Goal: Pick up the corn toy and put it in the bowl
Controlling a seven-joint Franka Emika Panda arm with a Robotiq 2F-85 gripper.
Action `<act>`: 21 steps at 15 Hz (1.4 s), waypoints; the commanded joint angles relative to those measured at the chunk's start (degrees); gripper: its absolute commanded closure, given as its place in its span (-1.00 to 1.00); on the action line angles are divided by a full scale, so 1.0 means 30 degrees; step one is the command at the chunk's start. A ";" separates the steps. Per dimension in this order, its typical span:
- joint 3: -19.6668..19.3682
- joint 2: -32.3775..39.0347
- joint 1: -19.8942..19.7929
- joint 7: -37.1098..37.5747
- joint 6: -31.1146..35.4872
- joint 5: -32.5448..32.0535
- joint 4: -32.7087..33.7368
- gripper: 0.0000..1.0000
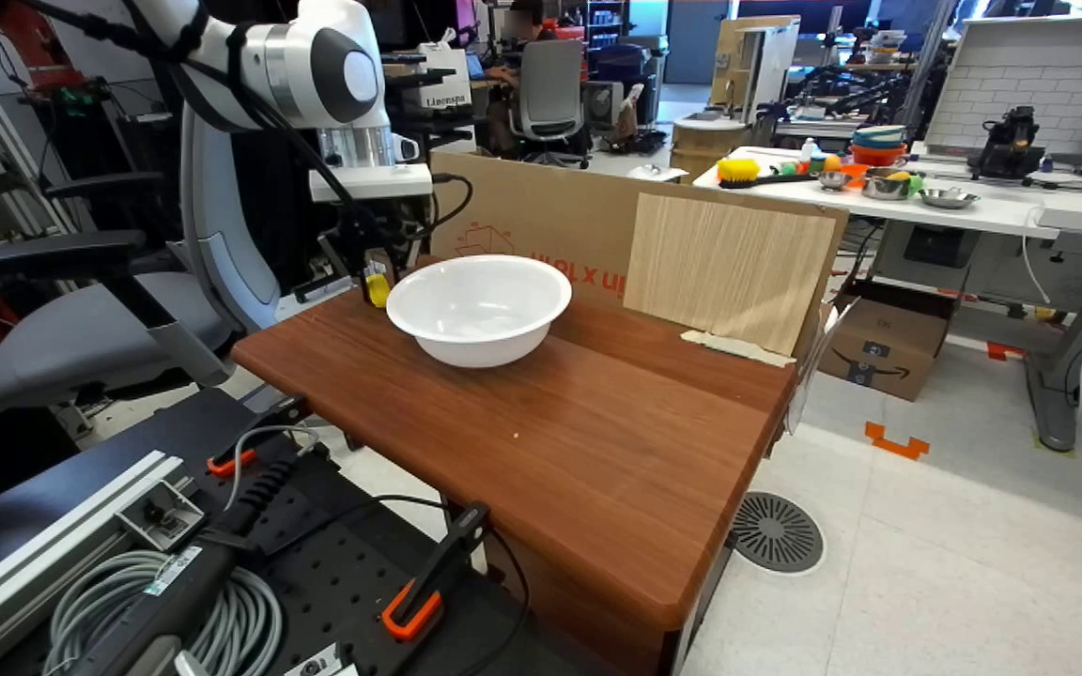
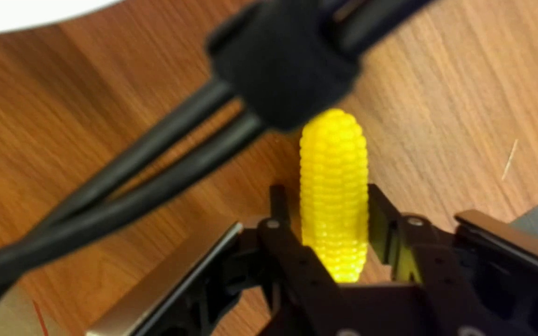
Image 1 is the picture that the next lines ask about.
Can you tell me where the cardboard box with black print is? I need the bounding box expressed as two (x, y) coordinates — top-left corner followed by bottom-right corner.
(820, 290), (962, 404)

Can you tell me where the black device on table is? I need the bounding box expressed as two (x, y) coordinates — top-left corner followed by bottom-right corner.
(967, 100), (1052, 184)

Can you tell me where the yellow corn toy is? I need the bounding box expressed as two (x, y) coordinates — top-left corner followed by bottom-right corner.
(361, 247), (393, 312)

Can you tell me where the round metal floor drain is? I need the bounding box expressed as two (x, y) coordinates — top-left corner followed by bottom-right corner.
(728, 489), (826, 579)

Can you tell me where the grey coiled cable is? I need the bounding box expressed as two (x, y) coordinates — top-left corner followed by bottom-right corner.
(41, 544), (288, 676)

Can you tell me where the small metal dish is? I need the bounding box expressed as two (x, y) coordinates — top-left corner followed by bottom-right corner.
(917, 181), (979, 214)

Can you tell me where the white perforated panel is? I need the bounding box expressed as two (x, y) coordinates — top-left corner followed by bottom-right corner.
(920, 11), (1082, 162)

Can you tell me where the grey padded chair black armrest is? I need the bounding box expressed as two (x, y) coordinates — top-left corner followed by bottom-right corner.
(0, 224), (249, 419)

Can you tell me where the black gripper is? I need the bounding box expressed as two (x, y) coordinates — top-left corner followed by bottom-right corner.
(332, 191), (436, 299)

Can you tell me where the black clamp orange tip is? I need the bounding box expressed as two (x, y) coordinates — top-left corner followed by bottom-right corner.
(376, 503), (495, 644)
(204, 395), (314, 485)

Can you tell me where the white plastic bowl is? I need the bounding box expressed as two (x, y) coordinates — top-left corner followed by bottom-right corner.
(383, 252), (573, 373)

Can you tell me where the grey-backed office chair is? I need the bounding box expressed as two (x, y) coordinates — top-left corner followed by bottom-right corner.
(516, 35), (592, 162)

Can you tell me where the aluminium rail with end bracket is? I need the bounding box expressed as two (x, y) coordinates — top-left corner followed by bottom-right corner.
(0, 445), (209, 644)

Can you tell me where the black mounting board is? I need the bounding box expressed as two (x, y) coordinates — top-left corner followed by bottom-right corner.
(0, 383), (610, 676)

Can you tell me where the stack of colourful items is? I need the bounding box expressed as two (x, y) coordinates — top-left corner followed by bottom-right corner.
(846, 121), (912, 172)

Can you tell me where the white work table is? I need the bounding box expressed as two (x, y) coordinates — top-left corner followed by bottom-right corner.
(690, 141), (1082, 458)

